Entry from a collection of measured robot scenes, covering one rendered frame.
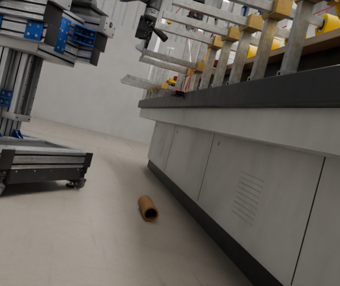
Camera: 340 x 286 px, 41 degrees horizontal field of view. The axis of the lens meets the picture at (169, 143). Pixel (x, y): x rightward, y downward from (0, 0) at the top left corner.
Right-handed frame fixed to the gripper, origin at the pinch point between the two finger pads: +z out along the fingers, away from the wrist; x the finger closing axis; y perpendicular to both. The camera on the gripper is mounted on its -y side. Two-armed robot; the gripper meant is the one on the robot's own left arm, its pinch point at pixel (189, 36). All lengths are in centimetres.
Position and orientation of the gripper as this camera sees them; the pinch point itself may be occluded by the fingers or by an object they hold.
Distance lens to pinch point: 261.1
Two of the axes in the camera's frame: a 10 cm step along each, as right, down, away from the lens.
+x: 9.6, 2.3, 1.7
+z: -2.4, 9.7, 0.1
